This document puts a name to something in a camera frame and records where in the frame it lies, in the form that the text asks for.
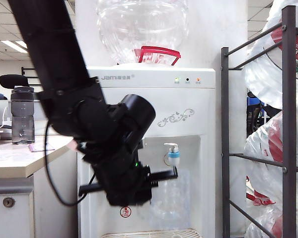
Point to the bagged water jug red cap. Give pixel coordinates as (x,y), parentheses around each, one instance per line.
(263,148)

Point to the clear textured plastic mug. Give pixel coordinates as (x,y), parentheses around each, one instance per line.
(173,198)

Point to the white desk cabinet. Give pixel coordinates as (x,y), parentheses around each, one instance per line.
(27,210)

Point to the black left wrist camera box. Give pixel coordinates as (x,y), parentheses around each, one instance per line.
(129,198)

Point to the black wall shelf rails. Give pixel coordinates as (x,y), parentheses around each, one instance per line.
(29,72)

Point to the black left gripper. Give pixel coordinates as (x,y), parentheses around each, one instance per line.
(121,173)

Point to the bagged water jug red label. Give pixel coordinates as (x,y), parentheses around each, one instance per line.
(265,74)

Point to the pink paper packet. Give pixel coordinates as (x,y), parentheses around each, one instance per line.
(37,148)

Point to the dark metal jug rack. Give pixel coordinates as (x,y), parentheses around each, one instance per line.
(289,99)

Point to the round cabinet lock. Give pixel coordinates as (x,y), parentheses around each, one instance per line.
(9,202)

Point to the white tap blue collar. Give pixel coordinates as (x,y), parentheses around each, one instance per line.
(173,156)

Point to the dark grey water bottle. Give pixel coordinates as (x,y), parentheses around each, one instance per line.
(23,111)

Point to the black chair headrest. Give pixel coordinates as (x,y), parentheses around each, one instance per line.
(12,80)

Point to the cream drip tray grille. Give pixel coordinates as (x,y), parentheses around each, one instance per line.
(151,234)

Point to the ceiling light panel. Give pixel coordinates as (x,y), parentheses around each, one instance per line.
(13,45)

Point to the white floor water dispenser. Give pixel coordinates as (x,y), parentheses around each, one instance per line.
(188,104)

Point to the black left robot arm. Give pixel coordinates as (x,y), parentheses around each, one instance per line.
(54,49)

